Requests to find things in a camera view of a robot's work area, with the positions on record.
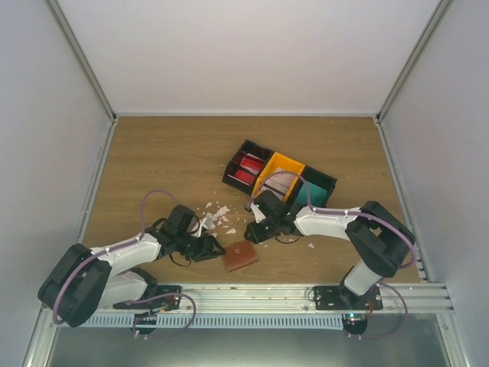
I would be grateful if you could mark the lower red card stack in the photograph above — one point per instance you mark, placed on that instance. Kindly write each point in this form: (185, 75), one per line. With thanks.
(244, 176)

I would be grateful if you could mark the grey slotted cable duct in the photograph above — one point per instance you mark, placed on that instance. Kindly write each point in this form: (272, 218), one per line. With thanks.
(220, 321)

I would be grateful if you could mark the white patterned card stack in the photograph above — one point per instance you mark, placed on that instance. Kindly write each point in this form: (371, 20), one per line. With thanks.
(281, 184)

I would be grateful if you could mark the brown leather card holder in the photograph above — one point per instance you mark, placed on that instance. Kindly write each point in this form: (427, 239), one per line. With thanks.
(239, 255)

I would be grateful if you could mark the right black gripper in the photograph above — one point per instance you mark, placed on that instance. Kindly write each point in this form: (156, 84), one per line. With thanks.
(257, 236)

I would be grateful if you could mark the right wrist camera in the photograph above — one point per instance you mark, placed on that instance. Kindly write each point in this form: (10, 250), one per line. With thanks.
(258, 214)

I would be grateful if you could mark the black bin with teal cards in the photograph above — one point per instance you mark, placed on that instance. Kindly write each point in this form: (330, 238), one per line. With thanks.
(320, 185)

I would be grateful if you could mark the red card stack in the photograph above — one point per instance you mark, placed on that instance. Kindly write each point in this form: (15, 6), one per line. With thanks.
(244, 176)
(252, 163)

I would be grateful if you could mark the teal card stack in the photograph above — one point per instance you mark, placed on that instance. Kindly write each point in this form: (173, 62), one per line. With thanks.
(318, 195)

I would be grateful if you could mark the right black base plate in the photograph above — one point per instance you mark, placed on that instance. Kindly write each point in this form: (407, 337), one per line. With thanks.
(338, 297)

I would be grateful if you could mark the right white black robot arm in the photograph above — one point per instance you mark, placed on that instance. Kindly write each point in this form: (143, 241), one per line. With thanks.
(383, 243)

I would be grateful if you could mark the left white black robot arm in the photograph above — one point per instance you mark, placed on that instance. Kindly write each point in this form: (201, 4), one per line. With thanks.
(88, 279)

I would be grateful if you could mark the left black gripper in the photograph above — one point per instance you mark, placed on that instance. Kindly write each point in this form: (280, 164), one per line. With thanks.
(206, 250)

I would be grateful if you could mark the aluminium front rail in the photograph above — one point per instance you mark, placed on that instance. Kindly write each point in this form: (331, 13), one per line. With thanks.
(283, 298)

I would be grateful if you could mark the black bin with red cards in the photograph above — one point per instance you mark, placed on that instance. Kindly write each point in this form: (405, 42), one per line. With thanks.
(247, 147)

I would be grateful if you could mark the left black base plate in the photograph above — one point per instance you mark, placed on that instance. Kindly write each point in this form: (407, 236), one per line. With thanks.
(160, 298)

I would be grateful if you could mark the upper red card stack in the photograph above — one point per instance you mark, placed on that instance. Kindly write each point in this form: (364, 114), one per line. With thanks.
(252, 163)

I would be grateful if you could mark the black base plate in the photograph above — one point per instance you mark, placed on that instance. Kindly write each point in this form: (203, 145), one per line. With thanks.
(338, 297)
(160, 298)

